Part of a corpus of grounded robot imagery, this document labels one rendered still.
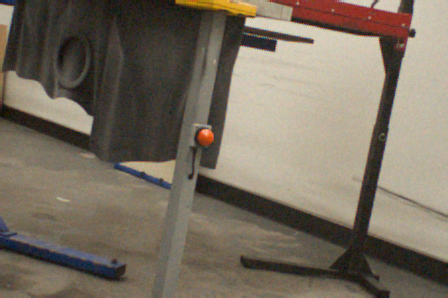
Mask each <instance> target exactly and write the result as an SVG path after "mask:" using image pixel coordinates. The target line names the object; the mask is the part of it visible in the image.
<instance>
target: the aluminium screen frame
mask: <svg viewBox="0 0 448 298"><path fill-rule="evenodd" d="M233 1H238V2H241V3H244V4H250V5H253V6H256V7H257V10H256V14H255V15H260V16H263V17H261V18H266V19H271V20H282V21H286V22H290V20H291V13H292V9H293V8H291V7H289V6H283V5H280V4H275V3H272V2H269V1H263V0H249V1H241V0H233ZM268 17H269V18H268Z"/></svg>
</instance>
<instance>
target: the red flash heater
mask: <svg viewBox="0 0 448 298"><path fill-rule="evenodd" d="M263 1H269V2H272V3H275V4H280V5H283V6H289V7H291V8H293V9H292V13H291V20H290V22H294V23H298V24H305V25H308V26H315V27H319V28H322V29H329V30H332V31H339V32H343V33H350V34H353V35H357V36H364V37H375V38H379V37H380V38H383V39H384V40H387V41H389V42H390V43H395V44H397V42H398V38H399V44H404V41H405V39H406V37H407V33H408V29H410V25H411V22H412V18H413V16H410V15H409V14H401V13H394V12H390V11H387V10H381V9H377V8H370V7H367V6H360V5H357V4H350V3H346V2H343V1H337V0H263Z"/></svg>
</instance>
